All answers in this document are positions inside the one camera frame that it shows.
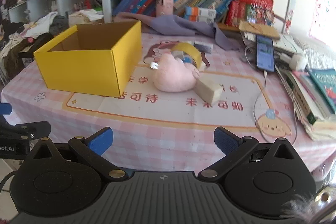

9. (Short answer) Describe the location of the pink cylindrical device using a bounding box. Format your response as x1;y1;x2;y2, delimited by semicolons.
157;0;174;17

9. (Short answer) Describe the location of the stack of books on table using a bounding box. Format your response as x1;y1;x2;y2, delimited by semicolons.
285;70;336;141

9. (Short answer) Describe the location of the grey fur cuff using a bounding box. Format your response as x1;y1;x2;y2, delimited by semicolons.
282;183;336;224

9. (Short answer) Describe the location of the yellow tape roll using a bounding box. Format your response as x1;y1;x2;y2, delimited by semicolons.
171;42;202;69

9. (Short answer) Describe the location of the black cable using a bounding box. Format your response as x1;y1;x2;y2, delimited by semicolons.
0;171;17;191

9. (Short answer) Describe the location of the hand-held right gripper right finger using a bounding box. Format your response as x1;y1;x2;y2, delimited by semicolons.
197;126;306;180

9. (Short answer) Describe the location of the grey garment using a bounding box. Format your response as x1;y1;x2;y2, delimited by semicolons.
49;15;69;35

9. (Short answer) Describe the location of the purple pink cloth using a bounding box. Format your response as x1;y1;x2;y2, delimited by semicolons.
113;12;240;51

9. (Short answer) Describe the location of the brown kraft pad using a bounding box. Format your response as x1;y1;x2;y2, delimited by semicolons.
238;20;281;40

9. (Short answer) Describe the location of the row of leaning books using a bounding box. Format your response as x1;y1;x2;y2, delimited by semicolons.
113;0;235;22

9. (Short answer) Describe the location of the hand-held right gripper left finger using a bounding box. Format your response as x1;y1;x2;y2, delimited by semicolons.
26;127;129;180

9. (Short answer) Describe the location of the red boxed book set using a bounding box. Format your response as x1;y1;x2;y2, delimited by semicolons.
226;0;275;28

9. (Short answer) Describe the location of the white garment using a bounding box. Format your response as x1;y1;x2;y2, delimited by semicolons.
25;11;58;38

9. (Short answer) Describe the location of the yellow cardboard box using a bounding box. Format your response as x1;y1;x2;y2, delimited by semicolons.
33;21;142;97

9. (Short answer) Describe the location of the white lace cloth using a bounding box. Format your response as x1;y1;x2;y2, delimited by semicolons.
290;35;336;69

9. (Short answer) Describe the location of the black smartphone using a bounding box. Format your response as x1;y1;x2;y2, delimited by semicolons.
256;34;276;73

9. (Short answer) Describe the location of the teal cover book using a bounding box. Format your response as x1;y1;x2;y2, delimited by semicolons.
307;69;336;113

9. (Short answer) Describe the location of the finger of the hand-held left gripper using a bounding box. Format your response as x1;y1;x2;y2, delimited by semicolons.
0;121;51;140
0;103;13;125

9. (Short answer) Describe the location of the pink checked printed tablecloth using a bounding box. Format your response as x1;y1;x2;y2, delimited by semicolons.
0;27;336;174

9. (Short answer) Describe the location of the dark brown garment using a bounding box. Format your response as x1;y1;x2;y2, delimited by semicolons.
0;32;54;77

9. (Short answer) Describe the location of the pink plush toy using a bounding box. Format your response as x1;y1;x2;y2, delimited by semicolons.
153;52;201;92

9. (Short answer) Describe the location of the cream rectangular block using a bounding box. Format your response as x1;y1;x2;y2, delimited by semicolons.
196;76;222;104

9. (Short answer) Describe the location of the orange white small box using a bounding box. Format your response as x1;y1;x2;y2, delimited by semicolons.
184;13;216;24
185;6;217;18

